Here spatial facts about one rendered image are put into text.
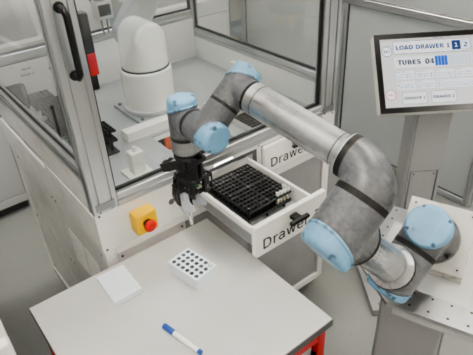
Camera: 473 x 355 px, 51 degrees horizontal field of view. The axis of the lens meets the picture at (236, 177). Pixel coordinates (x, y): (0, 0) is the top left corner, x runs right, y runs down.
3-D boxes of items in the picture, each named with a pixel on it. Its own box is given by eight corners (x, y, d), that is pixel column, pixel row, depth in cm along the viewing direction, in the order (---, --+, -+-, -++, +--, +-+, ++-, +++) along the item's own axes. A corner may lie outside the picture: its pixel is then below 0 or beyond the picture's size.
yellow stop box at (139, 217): (160, 227, 155) (157, 209, 152) (139, 237, 152) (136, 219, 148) (151, 220, 159) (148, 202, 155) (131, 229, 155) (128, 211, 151)
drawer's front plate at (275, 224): (325, 218, 159) (326, 189, 153) (255, 258, 145) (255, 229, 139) (321, 215, 160) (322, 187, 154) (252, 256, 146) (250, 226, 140)
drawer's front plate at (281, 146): (320, 147, 196) (322, 122, 190) (265, 174, 182) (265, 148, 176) (317, 146, 198) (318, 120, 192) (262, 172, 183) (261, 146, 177)
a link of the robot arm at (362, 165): (420, 156, 89) (227, 48, 112) (384, 206, 89) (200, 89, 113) (424, 173, 99) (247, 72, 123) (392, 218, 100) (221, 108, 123)
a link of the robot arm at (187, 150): (164, 137, 126) (187, 125, 131) (166, 153, 128) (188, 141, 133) (184, 146, 121) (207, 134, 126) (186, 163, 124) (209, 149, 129)
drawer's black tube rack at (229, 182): (291, 206, 162) (291, 190, 158) (249, 229, 153) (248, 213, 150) (248, 178, 177) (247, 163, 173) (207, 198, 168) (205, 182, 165)
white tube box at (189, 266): (217, 274, 148) (217, 265, 146) (197, 290, 143) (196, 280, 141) (188, 256, 156) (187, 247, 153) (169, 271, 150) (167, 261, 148)
